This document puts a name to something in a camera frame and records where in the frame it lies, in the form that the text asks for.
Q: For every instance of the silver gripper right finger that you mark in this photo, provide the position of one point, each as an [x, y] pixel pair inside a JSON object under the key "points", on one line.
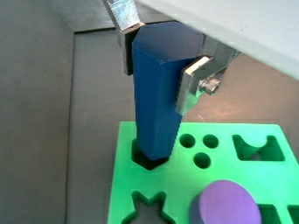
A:
{"points": [[198, 75]]}

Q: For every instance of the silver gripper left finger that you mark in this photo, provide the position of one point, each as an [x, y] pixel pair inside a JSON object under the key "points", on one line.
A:
{"points": [[123, 13]]}

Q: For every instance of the blue hexagon prism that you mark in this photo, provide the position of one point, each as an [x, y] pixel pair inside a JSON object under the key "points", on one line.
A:
{"points": [[164, 48]]}

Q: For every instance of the green shape sorter block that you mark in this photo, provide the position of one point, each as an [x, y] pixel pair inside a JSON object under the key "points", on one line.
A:
{"points": [[246, 153]]}

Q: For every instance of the purple cylinder peg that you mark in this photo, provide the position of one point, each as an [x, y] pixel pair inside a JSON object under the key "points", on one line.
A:
{"points": [[224, 203]]}

